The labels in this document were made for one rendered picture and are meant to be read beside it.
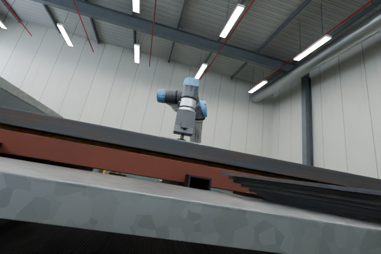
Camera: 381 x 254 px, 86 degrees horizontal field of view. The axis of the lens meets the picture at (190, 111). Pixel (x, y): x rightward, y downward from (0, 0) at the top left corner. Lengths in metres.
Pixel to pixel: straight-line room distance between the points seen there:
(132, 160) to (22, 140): 0.23
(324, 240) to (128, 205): 0.17
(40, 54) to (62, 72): 1.42
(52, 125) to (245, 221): 0.46
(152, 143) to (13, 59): 13.27
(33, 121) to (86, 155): 0.14
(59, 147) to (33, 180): 0.34
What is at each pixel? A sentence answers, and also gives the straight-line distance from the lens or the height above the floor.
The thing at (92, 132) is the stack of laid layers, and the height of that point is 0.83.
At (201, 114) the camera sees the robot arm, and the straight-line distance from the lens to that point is 1.42.
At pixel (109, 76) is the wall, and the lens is 12.04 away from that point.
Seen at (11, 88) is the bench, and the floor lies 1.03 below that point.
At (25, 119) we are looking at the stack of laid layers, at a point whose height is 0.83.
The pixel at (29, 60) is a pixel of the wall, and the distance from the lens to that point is 13.38.
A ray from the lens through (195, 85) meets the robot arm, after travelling 0.96.
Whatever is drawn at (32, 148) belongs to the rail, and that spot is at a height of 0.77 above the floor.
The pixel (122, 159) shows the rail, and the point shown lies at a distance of 0.50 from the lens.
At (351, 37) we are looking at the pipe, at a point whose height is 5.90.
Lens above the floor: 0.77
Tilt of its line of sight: 18 degrees up
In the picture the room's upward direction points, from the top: 10 degrees clockwise
